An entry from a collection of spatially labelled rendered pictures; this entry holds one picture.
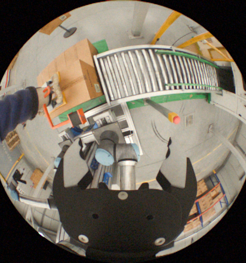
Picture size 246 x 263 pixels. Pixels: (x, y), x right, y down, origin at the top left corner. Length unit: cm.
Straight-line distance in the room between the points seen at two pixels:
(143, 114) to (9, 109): 182
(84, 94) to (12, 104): 56
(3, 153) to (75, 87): 965
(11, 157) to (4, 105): 938
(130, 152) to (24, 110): 66
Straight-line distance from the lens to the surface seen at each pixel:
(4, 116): 52
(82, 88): 73
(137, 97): 101
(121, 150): 48
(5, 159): 991
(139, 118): 171
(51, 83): 78
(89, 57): 124
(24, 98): 58
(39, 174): 760
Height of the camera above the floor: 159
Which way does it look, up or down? 62 degrees down
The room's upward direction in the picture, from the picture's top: 177 degrees counter-clockwise
